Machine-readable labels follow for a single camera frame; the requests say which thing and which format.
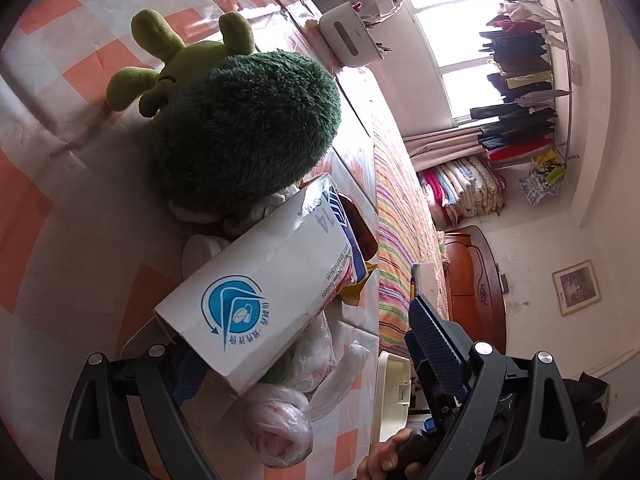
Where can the yellow wrapper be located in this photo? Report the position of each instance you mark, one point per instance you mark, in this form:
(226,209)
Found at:
(361,280)

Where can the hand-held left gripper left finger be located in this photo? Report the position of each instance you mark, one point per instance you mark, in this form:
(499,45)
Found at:
(187,380)

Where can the blue floral bag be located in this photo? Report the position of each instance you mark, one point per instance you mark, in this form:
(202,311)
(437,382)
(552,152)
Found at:
(535,185)

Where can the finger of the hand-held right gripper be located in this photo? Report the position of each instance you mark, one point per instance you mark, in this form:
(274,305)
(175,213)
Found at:
(427,380)

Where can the white plastic bin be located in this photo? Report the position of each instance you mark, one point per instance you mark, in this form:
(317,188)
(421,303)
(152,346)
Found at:
(392,390)

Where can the green plush broccoli toy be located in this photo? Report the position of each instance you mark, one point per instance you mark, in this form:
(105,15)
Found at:
(240,125)

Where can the person's right hand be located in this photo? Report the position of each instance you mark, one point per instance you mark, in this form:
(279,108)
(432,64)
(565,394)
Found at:
(380,460)

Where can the knotted clear plastic bag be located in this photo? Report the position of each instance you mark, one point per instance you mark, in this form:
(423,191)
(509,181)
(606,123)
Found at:
(277,420)

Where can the black jacket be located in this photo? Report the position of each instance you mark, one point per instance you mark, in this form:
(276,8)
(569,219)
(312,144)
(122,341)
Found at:
(590,410)

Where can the row of hanging clothes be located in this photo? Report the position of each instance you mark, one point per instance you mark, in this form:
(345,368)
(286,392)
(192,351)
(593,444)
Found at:
(520,90)

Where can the white cardboard box blue logo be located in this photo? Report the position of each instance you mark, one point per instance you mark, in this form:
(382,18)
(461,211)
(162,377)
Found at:
(260,285)

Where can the white desk organiser box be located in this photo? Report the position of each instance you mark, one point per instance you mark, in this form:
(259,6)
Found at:
(350,35)

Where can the stack of folded quilts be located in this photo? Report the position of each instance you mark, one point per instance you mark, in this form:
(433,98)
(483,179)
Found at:
(465,192)

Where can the striped bed cover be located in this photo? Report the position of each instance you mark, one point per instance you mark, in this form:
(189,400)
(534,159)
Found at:
(400,220)

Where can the white tissue wad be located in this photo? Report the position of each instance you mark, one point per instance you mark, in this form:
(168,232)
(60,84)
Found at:
(200,255)

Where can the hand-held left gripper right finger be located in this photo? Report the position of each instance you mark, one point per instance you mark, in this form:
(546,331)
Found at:
(437,345)

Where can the framed picture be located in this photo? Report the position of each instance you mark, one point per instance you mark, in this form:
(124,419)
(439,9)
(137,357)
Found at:
(576,287)

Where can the beige curtain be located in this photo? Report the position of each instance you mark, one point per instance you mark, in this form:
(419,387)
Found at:
(440,142)

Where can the wooden headboard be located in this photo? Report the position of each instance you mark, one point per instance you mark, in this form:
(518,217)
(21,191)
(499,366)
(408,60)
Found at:
(475,280)

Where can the grey and white box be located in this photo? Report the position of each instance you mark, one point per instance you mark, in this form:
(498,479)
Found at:
(425,285)

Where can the white plastic bag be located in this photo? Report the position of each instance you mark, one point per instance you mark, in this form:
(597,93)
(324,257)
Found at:
(340,380)

